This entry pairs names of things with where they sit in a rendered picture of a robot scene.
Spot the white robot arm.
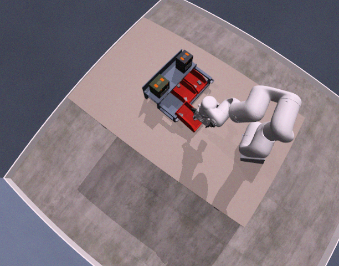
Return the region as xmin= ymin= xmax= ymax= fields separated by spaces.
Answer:
xmin=198 ymin=85 xmax=301 ymax=158

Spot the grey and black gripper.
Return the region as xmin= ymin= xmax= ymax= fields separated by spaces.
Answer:
xmin=191 ymin=108 xmax=215 ymax=128

